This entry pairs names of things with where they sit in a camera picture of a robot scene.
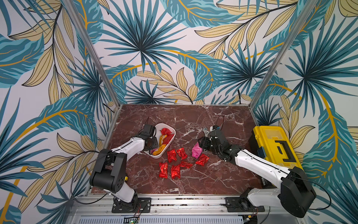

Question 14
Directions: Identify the pink tea bag large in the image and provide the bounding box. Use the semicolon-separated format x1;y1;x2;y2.
192;142;203;159

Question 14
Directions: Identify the white plastic storage box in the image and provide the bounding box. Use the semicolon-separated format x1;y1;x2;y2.
145;123;176;159

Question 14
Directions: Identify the red tea bag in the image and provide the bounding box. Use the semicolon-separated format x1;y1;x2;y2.
195;154;209;166
167;149;177;163
160;128;174;145
171;164;181;179
159;162;168;179
176;147;188;160
179;161;193;169

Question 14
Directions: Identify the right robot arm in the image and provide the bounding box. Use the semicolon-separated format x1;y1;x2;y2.
198;126;317;218

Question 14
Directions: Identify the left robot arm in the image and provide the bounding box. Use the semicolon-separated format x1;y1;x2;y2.
89;124;158;203

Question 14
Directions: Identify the yellow tea bag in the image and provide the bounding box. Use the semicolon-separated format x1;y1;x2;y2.
152;135;167;156

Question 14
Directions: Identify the red tea bag in box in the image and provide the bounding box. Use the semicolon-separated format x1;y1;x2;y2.
160;128;174;145

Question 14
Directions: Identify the yellow black toolbox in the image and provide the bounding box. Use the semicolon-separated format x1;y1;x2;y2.
249;126;303;169

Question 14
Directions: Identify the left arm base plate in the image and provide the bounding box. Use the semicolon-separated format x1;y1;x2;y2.
112;197;152;214

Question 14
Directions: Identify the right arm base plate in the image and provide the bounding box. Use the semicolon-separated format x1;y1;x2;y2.
224;197;265;214

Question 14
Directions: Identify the aluminium front rail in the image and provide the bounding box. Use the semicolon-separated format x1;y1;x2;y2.
66;194;308;224

